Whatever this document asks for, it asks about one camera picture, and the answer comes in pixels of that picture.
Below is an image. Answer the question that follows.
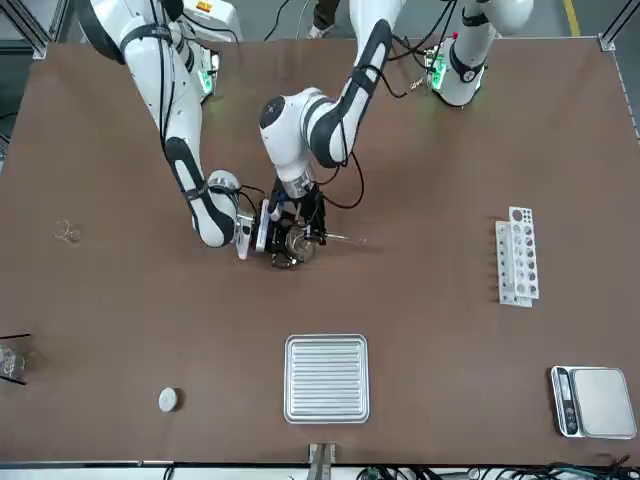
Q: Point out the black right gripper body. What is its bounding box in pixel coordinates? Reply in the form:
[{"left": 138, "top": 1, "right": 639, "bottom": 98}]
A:
[{"left": 264, "top": 212, "right": 294, "bottom": 254}]

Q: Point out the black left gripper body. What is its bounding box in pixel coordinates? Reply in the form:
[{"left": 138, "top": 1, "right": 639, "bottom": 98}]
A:
[{"left": 293, "top": 183, "right": 326, "bottom": 226}]

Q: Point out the clear glass beaker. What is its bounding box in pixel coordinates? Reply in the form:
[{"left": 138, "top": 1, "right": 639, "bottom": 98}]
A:
[{"left": 285, "top": 224, "right": 317, "bottom": 262}]

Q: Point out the clear glass test tube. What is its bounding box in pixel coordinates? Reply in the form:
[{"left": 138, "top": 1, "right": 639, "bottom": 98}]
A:
[{"left": 314, "top": 232, "right": 370, "bottom": 248}]

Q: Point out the white test tube rack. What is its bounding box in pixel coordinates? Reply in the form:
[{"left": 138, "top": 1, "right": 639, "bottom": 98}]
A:
[{"left": 494, "top": 205, "right": 541, "bottom": 307}]

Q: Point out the ribbed metal tray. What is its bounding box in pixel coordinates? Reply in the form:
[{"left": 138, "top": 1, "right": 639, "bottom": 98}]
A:
[{"left": 283, "top": 333, "right": 370, "bottom": 425}]

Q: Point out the small white jar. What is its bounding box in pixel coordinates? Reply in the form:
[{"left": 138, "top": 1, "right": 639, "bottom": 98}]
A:
[{"left": 158, "top": 387, "right": 184, "bottom": 414}]

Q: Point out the person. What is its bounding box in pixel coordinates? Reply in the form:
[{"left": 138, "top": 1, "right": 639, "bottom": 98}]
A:
[{"left": 305, "top": 0, "right": 342, "bottom": 40}]

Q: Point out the silver digital scale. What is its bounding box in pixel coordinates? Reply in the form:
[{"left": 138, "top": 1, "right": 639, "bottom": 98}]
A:
[{"left": 550, "top": 366, "right": 637, "bottom": 440}]

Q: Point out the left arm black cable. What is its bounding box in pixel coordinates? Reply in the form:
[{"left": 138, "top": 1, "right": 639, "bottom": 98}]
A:
[{"left": 319, "top": 29, "right": 454, "bottom": 211}]

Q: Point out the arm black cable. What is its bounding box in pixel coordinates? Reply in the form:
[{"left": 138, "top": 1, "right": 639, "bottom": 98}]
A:
[
  {"left": 147, "top": 0, "right": 269, "bottom": 214},
  {"left": 319, "top": 29, "right": 454, "bottom": 211}
]

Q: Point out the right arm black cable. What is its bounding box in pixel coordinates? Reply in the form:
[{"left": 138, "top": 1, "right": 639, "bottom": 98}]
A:
[{"left": 147, "top": 0, "right": 269, "bottom": 214}]

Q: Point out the aluminium frame post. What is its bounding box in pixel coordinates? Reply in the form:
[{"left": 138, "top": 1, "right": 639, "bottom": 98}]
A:
[
  {"left": 597, "top": 0, "right": 640, "bottom": 51},
  {"left": 307, "top": 442, "right": 339, "bottom": 480},
  {"left": 0, "top": 0, "right": 66, "bottom": 59}
]

